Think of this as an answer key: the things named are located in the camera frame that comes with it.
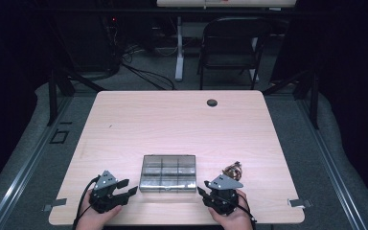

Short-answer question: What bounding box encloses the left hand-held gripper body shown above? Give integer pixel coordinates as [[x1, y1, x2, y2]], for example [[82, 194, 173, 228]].
[[89, 170, 130, 215]]

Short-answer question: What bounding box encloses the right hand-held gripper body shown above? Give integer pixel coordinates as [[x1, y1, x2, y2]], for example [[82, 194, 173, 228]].
[[205, 173, 244, 216]]

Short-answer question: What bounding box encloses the brown wire component bundle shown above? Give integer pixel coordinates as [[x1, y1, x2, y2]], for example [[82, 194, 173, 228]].
[[221, 161, 243, 182]]

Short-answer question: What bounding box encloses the clear plastic compartment box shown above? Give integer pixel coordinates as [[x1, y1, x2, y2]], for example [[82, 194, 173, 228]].
[[139, 154, 197, 194]]

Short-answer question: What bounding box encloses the person's right hand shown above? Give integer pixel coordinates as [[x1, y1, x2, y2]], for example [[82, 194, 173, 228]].
[[208, 190, 254, 230]]

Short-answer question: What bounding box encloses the person's left hand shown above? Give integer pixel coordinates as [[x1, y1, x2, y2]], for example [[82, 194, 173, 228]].
[[75, 190, 123, 230]]

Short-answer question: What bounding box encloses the white table leg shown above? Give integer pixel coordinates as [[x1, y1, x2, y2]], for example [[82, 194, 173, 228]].
[[174, 15, 185, 82]]

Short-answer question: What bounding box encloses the black curtain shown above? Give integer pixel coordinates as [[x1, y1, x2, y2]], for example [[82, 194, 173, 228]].
[[312, 0, 368, 207], [0, 0, 54, 196]]

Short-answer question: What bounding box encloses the dark equipment with red light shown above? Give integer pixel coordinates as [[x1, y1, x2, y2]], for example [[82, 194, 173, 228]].
[[100, 13, 125, 73]]

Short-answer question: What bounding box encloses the black folding chair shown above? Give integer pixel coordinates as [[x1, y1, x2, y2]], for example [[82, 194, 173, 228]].
[[197, 16, 273, 91]]

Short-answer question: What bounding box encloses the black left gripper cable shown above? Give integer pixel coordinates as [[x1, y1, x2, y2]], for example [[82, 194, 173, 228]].
[[72, 176, 101, 230]]

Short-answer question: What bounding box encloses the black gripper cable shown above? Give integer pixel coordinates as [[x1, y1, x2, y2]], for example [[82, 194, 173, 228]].
[[235, 194, 258, 230], [72, 176, 101, 230]]

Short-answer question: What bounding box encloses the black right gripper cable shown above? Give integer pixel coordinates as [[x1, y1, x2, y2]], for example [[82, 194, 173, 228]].
[[235, 194, 258, 230]]

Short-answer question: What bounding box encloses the grey metal table bracket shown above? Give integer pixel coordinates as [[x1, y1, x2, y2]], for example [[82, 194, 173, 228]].
[[42, 197, 68, 213], [287, 197, 314, 209]]

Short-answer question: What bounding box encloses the aluminium floor rail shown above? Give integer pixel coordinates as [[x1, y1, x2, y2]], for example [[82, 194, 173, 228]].
[[0, 95, 75, 230], [295, 95, 368, 230]]

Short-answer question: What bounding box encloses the black metal frame stand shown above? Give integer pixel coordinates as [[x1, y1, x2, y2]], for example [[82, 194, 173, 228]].
[[262, 69, 321, 130], [46, 67, 107, 127]]

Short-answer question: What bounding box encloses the black floor cable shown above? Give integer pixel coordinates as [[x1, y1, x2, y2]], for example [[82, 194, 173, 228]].
[[120, 61, 176, 91]]

